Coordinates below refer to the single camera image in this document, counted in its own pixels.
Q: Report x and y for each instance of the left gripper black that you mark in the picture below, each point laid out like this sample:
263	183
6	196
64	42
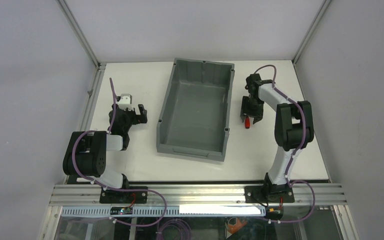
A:
136	115

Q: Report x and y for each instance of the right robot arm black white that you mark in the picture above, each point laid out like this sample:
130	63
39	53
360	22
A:
293	130

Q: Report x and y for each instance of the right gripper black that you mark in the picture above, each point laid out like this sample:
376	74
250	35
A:
252	105

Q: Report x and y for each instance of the grey plastic storage bin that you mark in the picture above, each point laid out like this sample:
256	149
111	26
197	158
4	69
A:
195	114

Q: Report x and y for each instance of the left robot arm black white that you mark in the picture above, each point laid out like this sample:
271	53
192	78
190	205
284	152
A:
86	154

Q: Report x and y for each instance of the aluminium mounting rail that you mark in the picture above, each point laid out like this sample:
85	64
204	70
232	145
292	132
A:
198	194

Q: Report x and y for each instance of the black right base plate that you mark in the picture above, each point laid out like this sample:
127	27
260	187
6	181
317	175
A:
265	194

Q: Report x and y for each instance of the left aluminium frame post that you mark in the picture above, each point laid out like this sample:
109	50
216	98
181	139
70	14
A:
78	32

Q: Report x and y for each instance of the white slotted cable duct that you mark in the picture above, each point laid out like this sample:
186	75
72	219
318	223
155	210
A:
158	211

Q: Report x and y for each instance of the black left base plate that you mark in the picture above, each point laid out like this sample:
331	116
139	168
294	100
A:
138	196

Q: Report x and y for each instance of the right aluminium frame post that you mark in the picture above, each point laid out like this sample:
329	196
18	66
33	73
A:
311	30

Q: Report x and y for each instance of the red handled screwdriver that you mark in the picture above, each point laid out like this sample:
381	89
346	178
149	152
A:
247	123

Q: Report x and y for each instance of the aluminium frame post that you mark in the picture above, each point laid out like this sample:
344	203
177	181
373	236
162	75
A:
311	30
78	32

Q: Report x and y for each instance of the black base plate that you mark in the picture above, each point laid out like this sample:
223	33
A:
138	196
265	194

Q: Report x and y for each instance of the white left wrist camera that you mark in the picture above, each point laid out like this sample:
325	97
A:
124	102

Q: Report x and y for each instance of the orange object below table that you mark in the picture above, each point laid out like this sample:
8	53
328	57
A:
234	224

